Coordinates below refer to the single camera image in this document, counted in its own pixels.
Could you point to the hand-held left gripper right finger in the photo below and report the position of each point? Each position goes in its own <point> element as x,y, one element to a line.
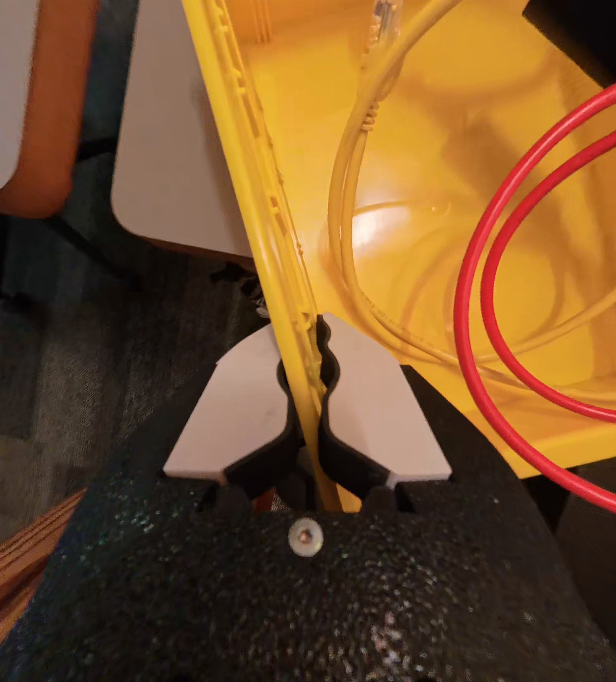
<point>388,421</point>

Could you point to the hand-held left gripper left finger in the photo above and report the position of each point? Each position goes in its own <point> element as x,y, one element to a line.
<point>228,416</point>

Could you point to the yellow plastic bin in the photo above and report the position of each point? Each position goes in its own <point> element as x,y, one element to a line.
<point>478,64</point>

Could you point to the wooden post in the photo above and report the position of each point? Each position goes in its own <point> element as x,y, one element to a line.
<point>10,575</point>

